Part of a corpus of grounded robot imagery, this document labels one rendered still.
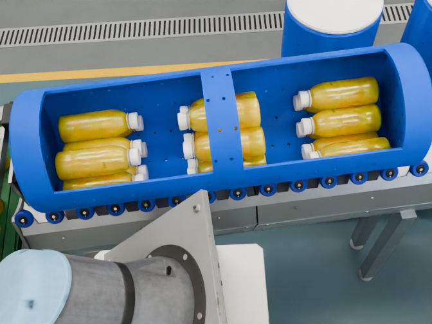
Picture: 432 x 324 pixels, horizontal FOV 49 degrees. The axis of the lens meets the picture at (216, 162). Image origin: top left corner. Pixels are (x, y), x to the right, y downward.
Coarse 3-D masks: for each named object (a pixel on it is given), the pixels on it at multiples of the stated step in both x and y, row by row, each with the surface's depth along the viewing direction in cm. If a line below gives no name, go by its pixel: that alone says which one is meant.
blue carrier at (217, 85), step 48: (384, 48) 104; (48, 96) 114; (96, 96) 117; (144, 96) 119; (192, 96) 120; (288, 96) 123; (384, 96) 121; (48, 144) 117; (240, 144) 97; (48, 192) 100; (96, 192) 101; (144, 192) 103; (192, 192) 107
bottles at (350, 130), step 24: (312, 120) 112; (336, 120) 111; (360, 120) 111; (72, 144) 112; (96, 144) 111; (120, 144) 111; (144, 144) 119; (312, 144) 116; (336, 144) 109; (360, 144) 108; (384, 144) 108; (144, 168) 115; (192, 168) 109
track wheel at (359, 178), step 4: (360, 172) 116; (364, 172) 116; (352, 176) 116; (356, 176) 116; (360, 176) 116; (364, 176) 116; (352, 180) 116; (356, 180) 116; (360, 180) 116; (364, 180) 116
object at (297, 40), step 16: (288, 16) 140; (288, 32) 144; (304, 32) 137; (320, 32) 134; (368, 32) 136; (288, 48) 149; (304, 48) 142; (320, 48) 138; (336, 48) 137; (352, 48) 138
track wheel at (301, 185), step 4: (300, 180) 116; (304, 180) 116; (292, 184) 116; (296, 184) 116; (300, 184) 116; (304, 184) 116; (292, 188) 116; (296, 188) 116; (300, 188) 116; (304, 188) 116; (296, 192) 117
